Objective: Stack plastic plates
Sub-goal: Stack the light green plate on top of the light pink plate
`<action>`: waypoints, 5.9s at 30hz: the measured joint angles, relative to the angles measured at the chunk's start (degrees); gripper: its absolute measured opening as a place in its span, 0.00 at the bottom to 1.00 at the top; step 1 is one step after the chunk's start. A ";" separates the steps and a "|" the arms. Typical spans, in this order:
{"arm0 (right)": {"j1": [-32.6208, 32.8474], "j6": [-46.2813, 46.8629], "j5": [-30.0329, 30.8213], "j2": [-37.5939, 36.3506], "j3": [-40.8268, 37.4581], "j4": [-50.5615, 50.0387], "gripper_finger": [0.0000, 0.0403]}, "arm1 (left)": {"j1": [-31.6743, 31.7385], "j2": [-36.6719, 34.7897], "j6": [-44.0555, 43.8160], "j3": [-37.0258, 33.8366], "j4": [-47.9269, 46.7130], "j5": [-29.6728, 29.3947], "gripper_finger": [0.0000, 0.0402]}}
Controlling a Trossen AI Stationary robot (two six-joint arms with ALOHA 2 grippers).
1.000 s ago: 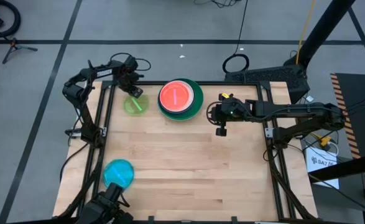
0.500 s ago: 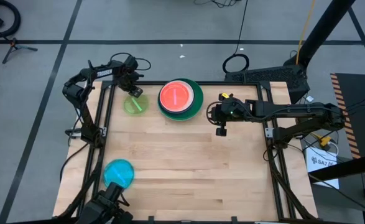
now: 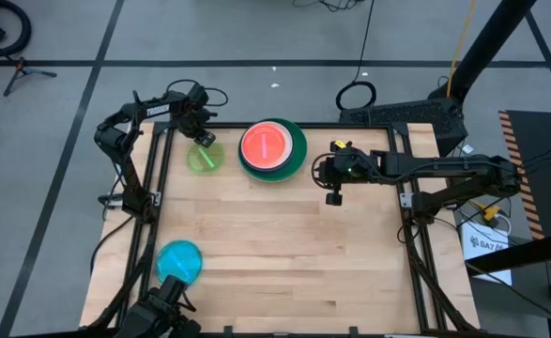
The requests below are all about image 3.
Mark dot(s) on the black table frame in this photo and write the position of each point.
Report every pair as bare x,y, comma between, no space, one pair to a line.
350,127

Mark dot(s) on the black tripod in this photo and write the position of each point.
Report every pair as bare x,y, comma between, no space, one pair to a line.
21,70

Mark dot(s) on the yellow plug connector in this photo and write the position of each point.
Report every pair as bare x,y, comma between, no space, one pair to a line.
488,212

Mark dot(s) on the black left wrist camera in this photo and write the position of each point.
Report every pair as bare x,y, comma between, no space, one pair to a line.
197,94

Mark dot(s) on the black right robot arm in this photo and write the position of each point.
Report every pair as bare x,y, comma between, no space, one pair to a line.
444,164

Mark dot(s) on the orange translucent plastic plate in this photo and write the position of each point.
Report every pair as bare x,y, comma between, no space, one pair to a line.
264,155

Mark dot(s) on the black hazard striped mat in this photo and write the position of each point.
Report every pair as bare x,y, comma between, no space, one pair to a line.
538,155

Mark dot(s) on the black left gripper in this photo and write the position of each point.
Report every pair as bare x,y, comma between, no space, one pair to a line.
188,119

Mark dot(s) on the white printed paper sheet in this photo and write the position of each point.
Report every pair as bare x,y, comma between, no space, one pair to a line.
486,244

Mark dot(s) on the black plastic plate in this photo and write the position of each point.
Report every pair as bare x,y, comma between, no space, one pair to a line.
277,172

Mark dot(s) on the black perforated box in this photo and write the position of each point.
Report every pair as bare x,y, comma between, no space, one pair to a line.
397,117

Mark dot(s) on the black slanted pole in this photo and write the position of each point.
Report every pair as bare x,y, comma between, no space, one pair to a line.
486,47

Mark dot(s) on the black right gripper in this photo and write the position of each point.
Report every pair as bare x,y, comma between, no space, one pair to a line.
355,166

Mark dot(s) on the black metal beam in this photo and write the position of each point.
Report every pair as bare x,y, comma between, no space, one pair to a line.
519,253

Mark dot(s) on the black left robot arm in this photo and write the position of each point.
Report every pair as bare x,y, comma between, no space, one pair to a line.
157,111

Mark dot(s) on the green translucent plastic plate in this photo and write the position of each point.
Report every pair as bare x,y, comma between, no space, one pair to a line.
204,162

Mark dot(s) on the dark green plastic plate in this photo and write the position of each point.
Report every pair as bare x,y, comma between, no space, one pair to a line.
298,159

